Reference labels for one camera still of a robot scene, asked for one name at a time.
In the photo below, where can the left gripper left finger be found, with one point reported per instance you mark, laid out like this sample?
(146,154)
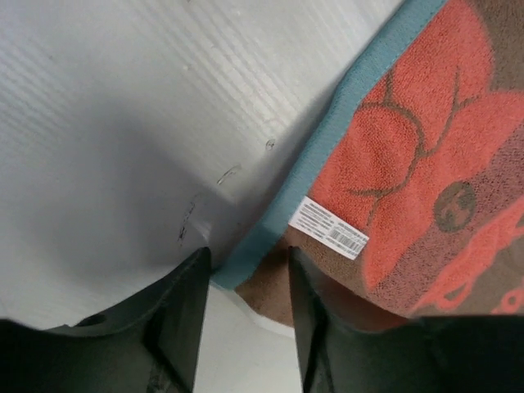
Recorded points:
(148,342)

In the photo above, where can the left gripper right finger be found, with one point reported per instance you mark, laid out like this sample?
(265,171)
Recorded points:
(347,344)

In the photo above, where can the brown orange towel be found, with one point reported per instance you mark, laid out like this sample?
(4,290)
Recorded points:
(410,193)

